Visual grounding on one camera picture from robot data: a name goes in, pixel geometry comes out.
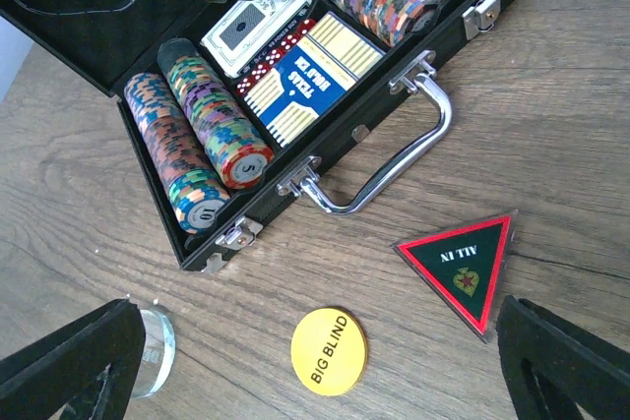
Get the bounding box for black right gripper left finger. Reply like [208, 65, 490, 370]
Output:
[1, 299, 146, 419]

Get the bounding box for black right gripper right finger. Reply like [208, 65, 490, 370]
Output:
[496, 296, 629, 419]

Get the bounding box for clear round button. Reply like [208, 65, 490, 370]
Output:
[131, 309, 176, 399]

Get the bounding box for black poker set case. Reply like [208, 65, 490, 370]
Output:
[1, 0, 515, 271]

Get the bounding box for red black triangular button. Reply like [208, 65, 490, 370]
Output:
[392, 209, 519, 343]

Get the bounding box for blue orange chip row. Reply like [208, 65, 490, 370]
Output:
[124, 72, 230, 234]

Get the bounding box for orange big blind button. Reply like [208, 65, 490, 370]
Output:
[290, 307, 368, 396]

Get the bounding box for white playing card deck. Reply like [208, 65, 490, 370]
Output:
[200, 0, 312, 78]

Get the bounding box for red dice row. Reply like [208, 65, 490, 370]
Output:
[235, 18, 317, 97]

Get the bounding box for blue yellow card box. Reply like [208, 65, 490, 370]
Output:
[244, 12, 384, 148]

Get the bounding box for mixed colour chip row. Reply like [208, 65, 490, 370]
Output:
[157, 37, 274, 190]

